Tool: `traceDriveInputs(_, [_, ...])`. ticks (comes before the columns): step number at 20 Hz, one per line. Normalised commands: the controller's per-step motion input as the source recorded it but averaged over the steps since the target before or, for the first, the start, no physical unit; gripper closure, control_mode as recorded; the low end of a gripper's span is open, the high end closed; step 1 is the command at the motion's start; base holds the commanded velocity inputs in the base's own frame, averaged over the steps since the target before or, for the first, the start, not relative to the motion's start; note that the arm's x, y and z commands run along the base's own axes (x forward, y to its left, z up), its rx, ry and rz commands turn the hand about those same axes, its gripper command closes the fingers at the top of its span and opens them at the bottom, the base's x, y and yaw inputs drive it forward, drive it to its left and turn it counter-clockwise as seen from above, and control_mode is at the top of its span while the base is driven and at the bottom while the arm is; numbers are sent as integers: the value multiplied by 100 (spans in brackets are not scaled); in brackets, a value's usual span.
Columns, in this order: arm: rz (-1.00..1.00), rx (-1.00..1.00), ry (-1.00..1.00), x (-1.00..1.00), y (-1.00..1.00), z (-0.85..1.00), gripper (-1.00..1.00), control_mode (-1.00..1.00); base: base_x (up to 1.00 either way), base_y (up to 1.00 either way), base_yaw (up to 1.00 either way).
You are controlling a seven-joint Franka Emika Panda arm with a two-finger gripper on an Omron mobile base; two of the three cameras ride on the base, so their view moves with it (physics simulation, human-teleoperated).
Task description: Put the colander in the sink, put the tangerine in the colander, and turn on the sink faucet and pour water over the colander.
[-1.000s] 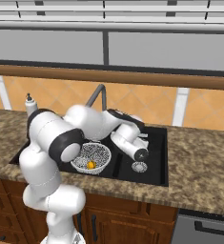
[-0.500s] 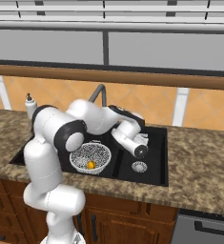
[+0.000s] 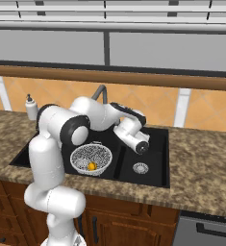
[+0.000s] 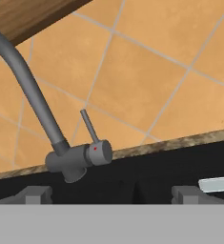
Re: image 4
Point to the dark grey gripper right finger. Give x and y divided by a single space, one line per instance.
186 195

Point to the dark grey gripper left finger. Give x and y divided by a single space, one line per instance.
37 195

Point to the pale grey metal sink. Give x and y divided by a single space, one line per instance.
218 184

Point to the grey sink faucet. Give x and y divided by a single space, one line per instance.
30 92

